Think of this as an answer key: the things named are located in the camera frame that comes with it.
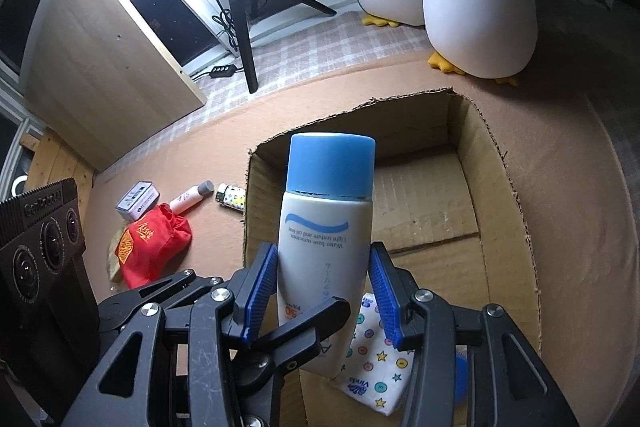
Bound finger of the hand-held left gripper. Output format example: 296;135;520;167
99;269;226;334
235;298;352;380

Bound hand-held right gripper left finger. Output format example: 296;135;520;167
60;242;281;427

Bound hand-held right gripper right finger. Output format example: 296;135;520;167
367;241;581;427

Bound red snack bag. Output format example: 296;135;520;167
115;203;193;290

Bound yellow-green sponge pack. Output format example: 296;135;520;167
106;227;131;283

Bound small pink white tube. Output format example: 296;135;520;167
169;180;215;215

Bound white tin box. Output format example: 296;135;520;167
116;181;160;222

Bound cardboard box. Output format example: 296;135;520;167
242;88;543;427

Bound white sunscreen bottle blue cap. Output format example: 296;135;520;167
274;133;377;378

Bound star-print tissue pack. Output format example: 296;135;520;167
332;292;416;414

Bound wooden shelf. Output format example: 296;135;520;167
0;129;96;202

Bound blue round lid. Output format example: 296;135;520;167
452;352;471;405

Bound light wooden board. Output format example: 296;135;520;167
25;0;208;172

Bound black tripod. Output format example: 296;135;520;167
207;0;337;94

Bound grey checked floor mat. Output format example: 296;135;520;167
92;9;441;172

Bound black ring light cable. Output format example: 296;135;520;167
192;2;238;80

